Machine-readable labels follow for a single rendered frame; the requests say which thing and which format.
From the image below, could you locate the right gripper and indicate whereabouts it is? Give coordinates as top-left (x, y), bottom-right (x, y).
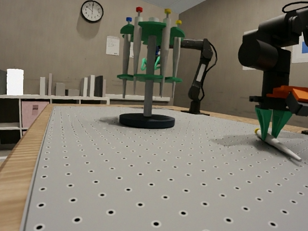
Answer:
top-left (141, 51), bottom-right (160, 71)

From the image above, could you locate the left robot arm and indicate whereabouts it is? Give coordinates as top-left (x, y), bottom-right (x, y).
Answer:
top-left (238, 7), bottom-right (308, 116)

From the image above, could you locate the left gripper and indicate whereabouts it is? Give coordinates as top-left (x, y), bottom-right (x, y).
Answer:
top-left (249, 72), bottom-right (308, 141)

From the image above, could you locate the grey pipette with red button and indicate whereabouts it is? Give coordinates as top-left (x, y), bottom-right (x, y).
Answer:
top-left (133, 7), bottom-right (142, 94)

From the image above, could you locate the grey pipette with blue button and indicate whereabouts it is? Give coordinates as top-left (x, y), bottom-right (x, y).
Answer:
top-left (123, 17), bottom-right (132, 99)

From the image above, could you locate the grey pipette with yellow button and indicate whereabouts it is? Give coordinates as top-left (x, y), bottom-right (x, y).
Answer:
top-left (172, 20), bottom-right (181, 98)
top-left (161, 9), bottom-right (171, 98)
top-left (255, 128), bottom-right (302, 162)

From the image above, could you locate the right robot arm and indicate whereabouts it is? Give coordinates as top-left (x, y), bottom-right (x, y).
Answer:
top-left (180, 38), bottom-right (213, 116)

